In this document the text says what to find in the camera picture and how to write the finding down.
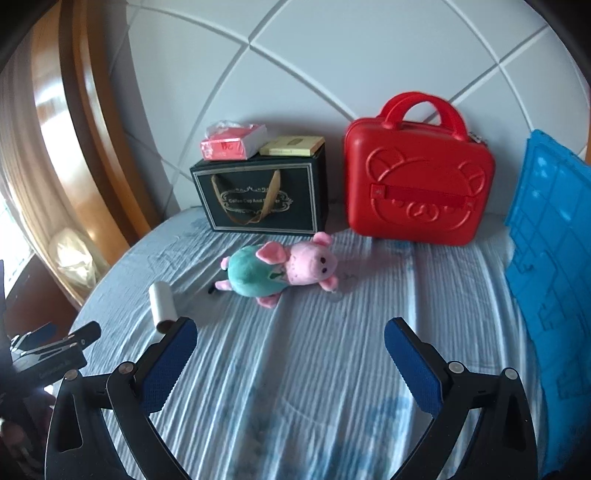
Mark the striped blue bedsheet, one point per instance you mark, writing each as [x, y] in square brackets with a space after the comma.
[300, 369]

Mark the pink pig plush toy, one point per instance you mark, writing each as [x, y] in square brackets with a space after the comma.
[258, 272]

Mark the sheer beige curtain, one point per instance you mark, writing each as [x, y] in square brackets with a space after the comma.
[18, 161]

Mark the red bear-embossed suitcase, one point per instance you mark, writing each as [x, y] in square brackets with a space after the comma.
[415, 184]

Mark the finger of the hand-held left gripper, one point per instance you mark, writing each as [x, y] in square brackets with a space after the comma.
[85, 336]
[37, 336]

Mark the wooden headboard frame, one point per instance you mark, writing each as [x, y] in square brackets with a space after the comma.
[106, 138]

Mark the clear plastic bag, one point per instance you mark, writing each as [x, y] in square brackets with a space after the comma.
[74, 261]

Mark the white paper roll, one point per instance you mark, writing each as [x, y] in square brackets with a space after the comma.
[162, 304]

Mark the flat yellow box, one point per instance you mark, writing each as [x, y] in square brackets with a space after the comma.
[291, 145]

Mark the blue plastic crate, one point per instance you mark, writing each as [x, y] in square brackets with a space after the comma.
[549, 258]

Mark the person's left hand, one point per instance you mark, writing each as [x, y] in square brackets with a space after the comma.
[11, 434]

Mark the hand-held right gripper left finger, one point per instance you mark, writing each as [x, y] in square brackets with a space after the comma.
[168, 364]

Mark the pink tissue box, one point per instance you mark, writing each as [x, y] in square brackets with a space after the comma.
[226, 147]

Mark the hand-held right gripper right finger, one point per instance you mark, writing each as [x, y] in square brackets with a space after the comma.
[413, 364]

